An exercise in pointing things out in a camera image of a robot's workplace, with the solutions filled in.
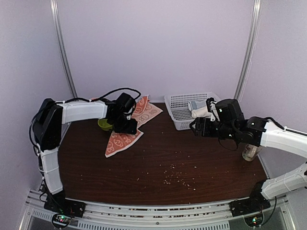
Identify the aluminium front rail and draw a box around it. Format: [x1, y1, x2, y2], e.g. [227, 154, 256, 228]
[19, 188, 295, 230]

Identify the white towel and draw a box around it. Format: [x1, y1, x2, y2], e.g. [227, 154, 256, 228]
[191, 107, 212, 119]

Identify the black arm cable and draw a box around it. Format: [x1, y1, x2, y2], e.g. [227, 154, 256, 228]
[259, 194, 279, 223]
[28, 87, 142, 154]

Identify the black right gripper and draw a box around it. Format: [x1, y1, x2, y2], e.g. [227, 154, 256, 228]
[189, 117, 237, 140]

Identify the aluminium post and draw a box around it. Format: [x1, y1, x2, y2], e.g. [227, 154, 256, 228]
[234, 0, 262, 101]
[50, 0, 78, 98]

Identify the green bowl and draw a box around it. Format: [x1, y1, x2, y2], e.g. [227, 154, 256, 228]
[97, 119, 113, 131]

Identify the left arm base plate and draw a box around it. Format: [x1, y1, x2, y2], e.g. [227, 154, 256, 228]
[44, 199, 86, 218]

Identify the rolled grey towel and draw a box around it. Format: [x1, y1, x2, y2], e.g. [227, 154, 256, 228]
[188, 100, 207, 111]

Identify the left aluminium post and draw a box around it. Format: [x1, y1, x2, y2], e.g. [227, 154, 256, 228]
[50, 0, 78, 98]

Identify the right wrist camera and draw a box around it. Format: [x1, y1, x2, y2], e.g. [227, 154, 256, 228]
[215, 99, 245, 123]

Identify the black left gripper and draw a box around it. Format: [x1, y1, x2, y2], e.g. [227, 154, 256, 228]
[110, 114, 138, 135]

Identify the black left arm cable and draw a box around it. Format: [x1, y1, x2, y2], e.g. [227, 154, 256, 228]
[28, 87, 142, 154]

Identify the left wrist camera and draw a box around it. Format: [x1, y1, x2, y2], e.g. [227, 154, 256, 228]
[116, 92, 136, 115]

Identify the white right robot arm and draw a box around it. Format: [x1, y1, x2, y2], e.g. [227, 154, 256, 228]
[188, 97, 307, 212]

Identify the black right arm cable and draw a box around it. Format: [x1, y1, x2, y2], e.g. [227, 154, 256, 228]
[259, 194, 279, 223]

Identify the right aluminium post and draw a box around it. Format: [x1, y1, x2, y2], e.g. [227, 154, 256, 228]
[234, 0, 262, 101]

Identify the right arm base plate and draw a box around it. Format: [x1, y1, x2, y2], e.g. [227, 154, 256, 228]
[229, 198, 271, 217]

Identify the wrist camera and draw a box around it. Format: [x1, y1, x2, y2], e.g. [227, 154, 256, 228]
[215, 99, 245, 123]
[116, 92, 136, 115]

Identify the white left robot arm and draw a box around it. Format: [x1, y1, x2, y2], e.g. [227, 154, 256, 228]
[30, 93, 137, 213]

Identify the white plastic basket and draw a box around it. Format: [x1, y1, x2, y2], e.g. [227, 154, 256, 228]
[164, 92, 221, 131]

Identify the orange patterned towel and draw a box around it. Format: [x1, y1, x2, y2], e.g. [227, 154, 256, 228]
[105, 95, 163, 158]

